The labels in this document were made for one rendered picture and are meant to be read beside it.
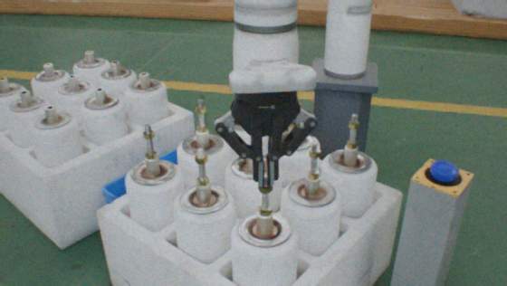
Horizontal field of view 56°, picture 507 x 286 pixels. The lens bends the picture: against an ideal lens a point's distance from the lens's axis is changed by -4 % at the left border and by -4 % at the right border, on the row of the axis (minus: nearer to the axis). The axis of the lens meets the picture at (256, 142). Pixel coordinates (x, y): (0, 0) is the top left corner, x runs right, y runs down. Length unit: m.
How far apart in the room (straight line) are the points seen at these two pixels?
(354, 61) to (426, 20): 1.48
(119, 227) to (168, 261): 0.12
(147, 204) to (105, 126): 0.32
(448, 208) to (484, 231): 0.48
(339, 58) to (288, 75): 0.55
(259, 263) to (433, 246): 0.26
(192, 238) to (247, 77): 0.33
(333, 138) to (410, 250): 0.40
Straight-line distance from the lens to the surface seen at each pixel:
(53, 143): 1.04
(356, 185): 0.84
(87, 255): 1.09
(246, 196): 0.82
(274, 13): 0.53
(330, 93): 1.07
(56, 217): 1.07
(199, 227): 0.74
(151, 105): 1.15
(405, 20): 2.52
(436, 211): 0.74
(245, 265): 0.70
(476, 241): 1.17
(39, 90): 1.29
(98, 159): 1.07
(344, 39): 1.05
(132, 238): 0.84
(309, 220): 0.76
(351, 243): 0.81
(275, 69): 0.52
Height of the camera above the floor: 0.70
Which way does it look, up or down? 30 degrees down
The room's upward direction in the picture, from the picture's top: straight up
